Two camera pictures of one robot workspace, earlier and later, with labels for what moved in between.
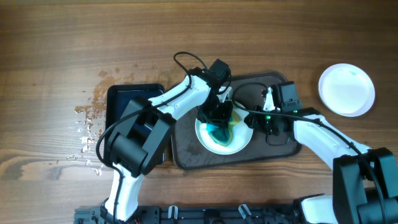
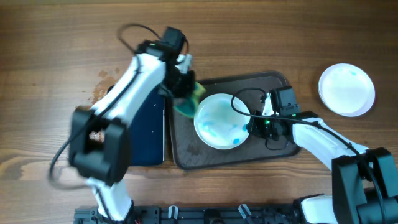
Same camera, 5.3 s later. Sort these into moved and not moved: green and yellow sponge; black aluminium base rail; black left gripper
Moved: black left gripper; green and yellow sponge
Not moved: black aluminium base rail
